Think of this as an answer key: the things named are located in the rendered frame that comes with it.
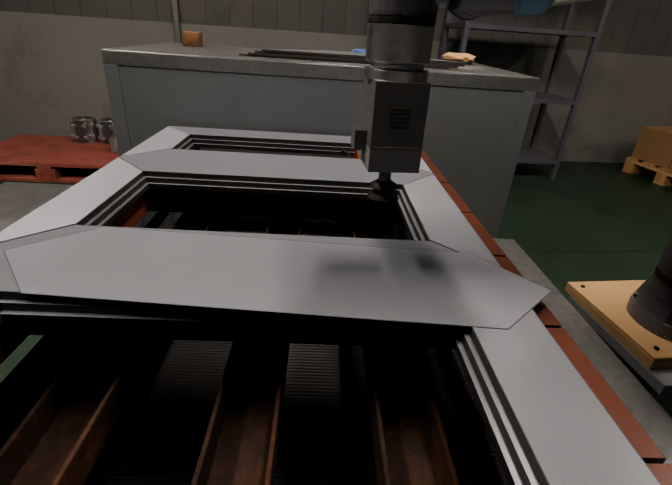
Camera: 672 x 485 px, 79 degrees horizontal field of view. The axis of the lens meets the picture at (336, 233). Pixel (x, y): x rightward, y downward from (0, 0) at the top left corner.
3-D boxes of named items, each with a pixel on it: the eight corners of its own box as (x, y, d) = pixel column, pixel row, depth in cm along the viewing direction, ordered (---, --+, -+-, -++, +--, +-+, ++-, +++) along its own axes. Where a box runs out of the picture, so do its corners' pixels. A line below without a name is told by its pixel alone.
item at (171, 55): (103, 64, 120) (100, 49, 118) (172, 52, 173) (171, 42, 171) (536, 92, 126) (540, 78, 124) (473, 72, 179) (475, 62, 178)
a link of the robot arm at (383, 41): (374, 22, 42) (362, 23, 50) (370, 70, 44) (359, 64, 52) (444, 26, 43) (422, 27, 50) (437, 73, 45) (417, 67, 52)
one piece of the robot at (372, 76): (342, 40, 50) (335, 168, 58) (351, 42, 42) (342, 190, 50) (419, 44, 52) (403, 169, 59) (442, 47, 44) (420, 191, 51)
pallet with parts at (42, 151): (167, 154, 381) (162, 117, 366) (139, 185, 307) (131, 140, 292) (20, 149, 365) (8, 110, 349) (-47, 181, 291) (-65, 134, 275)
